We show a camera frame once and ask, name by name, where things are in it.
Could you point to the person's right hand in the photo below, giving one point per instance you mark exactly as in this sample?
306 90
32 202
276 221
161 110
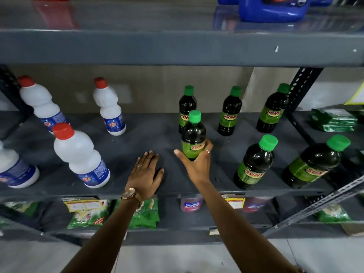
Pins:
197 169

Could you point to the person's left hand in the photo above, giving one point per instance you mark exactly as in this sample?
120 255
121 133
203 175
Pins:
143 179

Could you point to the person's right thumb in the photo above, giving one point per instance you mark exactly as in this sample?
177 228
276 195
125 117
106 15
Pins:
179 155

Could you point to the person's left middle finger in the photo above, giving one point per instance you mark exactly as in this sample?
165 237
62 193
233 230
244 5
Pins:
150 159

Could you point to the person's left thumb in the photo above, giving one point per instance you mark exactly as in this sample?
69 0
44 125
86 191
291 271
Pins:
160 176

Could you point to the person's left little finger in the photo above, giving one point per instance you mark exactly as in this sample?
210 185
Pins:
137 164

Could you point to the dark liquid bottle green cap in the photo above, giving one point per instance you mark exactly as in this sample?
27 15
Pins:
193 133

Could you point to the person's left forearm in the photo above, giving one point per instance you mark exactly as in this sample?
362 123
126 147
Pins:
105 238

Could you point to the person's right forearm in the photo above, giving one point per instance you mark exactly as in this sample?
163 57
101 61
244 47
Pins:
241 230

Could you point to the gold wristwatch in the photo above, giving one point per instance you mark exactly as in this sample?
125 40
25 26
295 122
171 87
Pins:
130 194

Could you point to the green detergent packet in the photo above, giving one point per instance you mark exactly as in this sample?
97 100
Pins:
85 220
332 214
22 208
146 214

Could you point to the white bottle red cap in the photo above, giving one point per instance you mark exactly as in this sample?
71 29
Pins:
39 102
14 170
79 156
109 110

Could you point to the yellow white shelf label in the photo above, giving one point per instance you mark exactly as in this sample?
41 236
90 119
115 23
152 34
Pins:
234 201

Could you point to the group of dark green-capped bottles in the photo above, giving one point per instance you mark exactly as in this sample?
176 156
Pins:
256 164

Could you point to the small shelf label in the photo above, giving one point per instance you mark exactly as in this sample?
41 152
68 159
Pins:
214 231

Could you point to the grey metal shelving rack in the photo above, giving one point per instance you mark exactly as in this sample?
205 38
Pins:
170 48

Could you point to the grey perforated metal rack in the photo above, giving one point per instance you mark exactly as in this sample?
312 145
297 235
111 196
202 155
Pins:
305 82

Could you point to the green foil packet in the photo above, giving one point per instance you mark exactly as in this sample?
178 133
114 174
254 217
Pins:
332 115
338 126

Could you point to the large blue plastic jug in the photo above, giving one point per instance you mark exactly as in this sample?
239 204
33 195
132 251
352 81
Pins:
270 11

